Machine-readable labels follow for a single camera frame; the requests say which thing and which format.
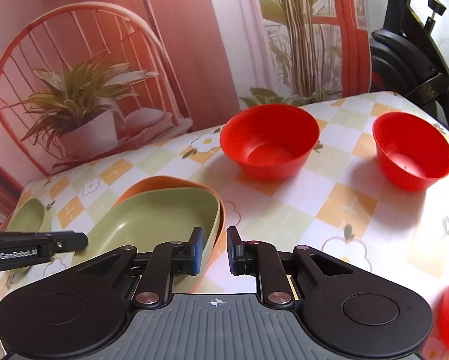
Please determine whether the floral checkered tablecloth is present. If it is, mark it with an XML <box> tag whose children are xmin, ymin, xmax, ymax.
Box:
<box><xmin>0</xmin><ymin>93</ymin><xmax>449</xmax><ymax>359</ymax></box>

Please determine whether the black exercise bike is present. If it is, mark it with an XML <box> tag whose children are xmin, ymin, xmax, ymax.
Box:
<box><xmin>370</xmin><ymin>0</ymin><xmax>449</xmax><ymax>130</ymax></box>

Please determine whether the printed room backdrop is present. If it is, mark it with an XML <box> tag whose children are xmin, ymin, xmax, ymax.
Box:
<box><xmin>0</xmin><ymin>0</ymin><xmax>371</xmax><ymax>228</ymax></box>

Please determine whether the green square plate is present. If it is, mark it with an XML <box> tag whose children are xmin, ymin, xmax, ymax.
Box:
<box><xmin>74</xmin><ymin>187</ymin><xmax>222</xmax><ymax>267</ymax></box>
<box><xmin>6</xmin><ymin>198</ymin><xmax>51</xmax><ymax>233</ymax></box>

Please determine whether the orange square plate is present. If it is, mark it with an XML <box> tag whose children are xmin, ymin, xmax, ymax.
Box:
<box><xmin>110</xmin><ymin>175</ymin><xmax>227</xmax><ymax>267</ymax></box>

